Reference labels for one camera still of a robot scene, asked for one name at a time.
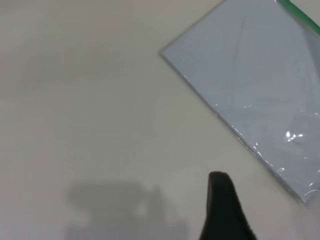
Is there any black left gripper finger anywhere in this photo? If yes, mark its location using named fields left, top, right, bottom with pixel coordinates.
left=196, top=171, right=258, bottom=240

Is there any clear zip bag green seal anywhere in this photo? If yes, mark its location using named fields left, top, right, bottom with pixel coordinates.
left=159, top=0, right=320, bottom=207

